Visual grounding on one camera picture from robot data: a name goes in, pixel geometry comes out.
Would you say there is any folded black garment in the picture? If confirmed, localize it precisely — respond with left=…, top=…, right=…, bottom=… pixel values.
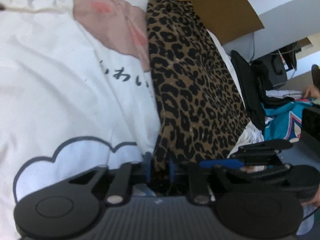
left=231, top=50, right=266, bottom=132

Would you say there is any teal printed garment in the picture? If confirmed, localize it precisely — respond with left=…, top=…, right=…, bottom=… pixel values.
left=263, top=98, right=319, bottom=143

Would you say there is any leopard print garment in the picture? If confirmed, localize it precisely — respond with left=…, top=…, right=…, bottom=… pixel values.
left=146, top=0, right=249, bottom=173

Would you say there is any cream bear print bedsheet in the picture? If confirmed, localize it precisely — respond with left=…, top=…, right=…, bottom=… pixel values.
left=1, top=0, right=264, bottom=239

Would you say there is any person right hand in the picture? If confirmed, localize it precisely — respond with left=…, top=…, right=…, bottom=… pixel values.
left=299, top=187, right=320, bottom=208

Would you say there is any brown cardboard sheet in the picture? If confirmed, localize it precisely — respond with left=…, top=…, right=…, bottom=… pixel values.
left=180, top=0, right=264, bottom=45

